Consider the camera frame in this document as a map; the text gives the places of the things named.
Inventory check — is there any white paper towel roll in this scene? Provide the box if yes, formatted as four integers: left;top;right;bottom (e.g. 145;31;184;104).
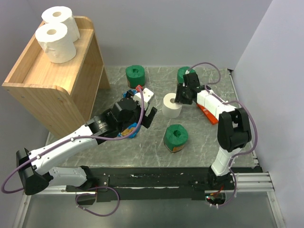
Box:
162;93;182;119
35;23;76;64
41;6;80;42

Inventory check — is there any green roll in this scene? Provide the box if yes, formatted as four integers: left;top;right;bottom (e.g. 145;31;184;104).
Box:
177;66;190;84
163;124;189;153
125;65;145;88

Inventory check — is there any green roll front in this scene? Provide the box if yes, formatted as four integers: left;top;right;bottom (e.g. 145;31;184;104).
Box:
163;124;189;153

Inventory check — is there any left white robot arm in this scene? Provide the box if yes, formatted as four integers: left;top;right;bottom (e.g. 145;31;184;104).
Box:
16;88;157;195

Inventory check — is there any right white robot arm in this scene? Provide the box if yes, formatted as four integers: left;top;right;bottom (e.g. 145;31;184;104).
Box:
174;73;252;176

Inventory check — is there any wooden shelf unit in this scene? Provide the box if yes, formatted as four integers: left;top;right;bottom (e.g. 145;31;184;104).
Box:
2;16;110;139

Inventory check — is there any blue Lays chips bag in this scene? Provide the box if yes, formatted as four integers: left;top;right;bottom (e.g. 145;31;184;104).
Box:
117;89;140;138

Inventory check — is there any orange razor package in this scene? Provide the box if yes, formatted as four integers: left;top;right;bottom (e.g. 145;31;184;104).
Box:
197;104;218;125

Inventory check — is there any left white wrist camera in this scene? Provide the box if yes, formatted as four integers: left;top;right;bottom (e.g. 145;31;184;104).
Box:
133;88;154;110

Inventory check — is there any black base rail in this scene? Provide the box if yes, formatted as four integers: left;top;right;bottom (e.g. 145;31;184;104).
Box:
47;166;262;202

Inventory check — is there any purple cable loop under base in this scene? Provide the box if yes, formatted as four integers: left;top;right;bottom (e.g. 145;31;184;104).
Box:
75;185;120;217

